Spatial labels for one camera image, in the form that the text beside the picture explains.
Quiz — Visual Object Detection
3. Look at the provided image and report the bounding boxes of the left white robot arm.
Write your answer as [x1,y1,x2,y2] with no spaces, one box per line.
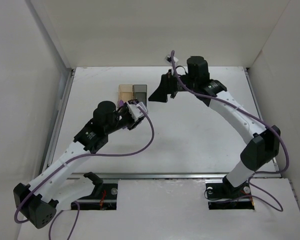
[13,99,149,229]

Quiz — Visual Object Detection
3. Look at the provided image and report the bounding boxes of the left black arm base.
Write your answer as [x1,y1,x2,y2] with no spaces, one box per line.
[76,172,118,211]

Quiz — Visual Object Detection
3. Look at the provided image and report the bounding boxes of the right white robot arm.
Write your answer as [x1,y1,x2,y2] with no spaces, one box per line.
[148,55,281,194]

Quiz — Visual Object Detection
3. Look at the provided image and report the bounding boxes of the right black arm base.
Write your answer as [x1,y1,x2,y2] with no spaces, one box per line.
[204,182,255,210]

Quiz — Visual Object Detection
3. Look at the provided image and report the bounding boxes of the grey transparent container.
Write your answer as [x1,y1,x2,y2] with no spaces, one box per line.
[132,84,148,106]

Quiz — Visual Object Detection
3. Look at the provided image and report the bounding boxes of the amber transparent container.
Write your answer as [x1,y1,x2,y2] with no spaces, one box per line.
[118,84,134,103]

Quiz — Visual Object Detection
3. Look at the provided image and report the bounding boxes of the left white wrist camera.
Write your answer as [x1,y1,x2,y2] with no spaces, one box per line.
[127,102,148,122]

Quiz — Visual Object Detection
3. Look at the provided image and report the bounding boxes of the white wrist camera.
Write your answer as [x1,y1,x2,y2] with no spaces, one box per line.
[127,102,148,122]
[164,54,179,64]

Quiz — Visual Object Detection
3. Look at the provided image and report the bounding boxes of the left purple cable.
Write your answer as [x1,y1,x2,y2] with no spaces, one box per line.
[13,102,156,240]

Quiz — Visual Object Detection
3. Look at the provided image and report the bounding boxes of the purple cable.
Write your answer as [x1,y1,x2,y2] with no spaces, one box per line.
[169,49,291,213]
[13,102,156,240]

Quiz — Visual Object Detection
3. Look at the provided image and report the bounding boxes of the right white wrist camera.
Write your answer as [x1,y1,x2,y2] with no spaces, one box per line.
[164,54,179,64]

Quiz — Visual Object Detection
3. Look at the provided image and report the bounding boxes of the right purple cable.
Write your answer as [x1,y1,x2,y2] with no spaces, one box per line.
[169,49,291,213]

